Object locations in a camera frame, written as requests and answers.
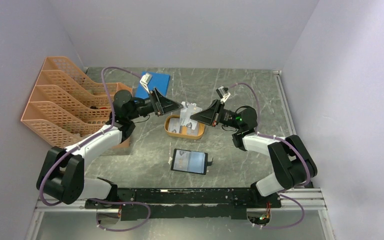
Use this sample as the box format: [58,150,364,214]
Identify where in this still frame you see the white VIP card stack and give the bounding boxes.
[166,117,201,137]

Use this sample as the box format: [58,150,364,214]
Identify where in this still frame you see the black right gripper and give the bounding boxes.
[190,99,242,130]

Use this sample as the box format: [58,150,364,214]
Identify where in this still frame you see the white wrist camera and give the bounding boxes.
[139,72,153,92]
[216,86,231,103]

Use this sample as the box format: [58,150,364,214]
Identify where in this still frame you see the blue folder sheet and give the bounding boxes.
[134,71,171,99]

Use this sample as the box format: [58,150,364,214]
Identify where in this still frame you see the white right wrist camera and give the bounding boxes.
[216,86,231,103]

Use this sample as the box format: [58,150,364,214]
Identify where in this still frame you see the black leather card holder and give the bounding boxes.
[170,148,214,175]

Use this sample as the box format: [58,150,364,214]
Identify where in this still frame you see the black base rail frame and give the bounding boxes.
[80,180,282,221]

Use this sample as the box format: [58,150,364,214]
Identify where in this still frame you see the yellow oval tray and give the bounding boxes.
[164,115,205,140]

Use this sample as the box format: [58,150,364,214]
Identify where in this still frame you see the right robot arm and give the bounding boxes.
[190,100,318,207]

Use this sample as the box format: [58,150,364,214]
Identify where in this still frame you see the peach plastic file organizer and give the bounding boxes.
[20,55,134,153]

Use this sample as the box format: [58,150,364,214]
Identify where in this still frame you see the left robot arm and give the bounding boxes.
[36,89,183,208]

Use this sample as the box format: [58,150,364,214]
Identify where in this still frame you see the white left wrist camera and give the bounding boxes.
[139,72,153,92]

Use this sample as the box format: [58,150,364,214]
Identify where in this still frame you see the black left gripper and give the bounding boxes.
[127,87,183,120]

